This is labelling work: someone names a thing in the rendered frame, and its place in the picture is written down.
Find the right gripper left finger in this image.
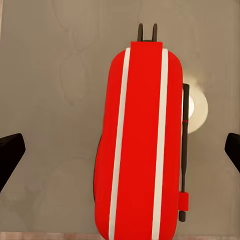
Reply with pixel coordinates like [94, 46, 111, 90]
[0, 133, 26, 192]

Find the radio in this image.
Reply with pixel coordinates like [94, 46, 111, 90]
[93, 23, 190, 240]

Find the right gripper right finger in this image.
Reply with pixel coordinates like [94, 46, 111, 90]
[224, 132, 240, 172]

